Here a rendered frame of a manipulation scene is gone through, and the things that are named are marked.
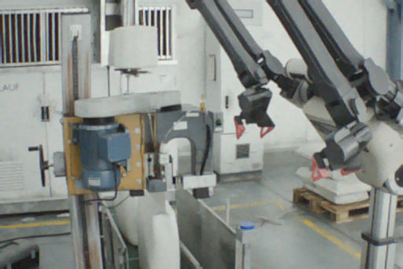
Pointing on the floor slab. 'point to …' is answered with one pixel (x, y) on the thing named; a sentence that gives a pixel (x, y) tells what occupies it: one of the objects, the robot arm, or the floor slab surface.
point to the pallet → (319, 205)
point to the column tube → (73, 117)
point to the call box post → (245, 256)
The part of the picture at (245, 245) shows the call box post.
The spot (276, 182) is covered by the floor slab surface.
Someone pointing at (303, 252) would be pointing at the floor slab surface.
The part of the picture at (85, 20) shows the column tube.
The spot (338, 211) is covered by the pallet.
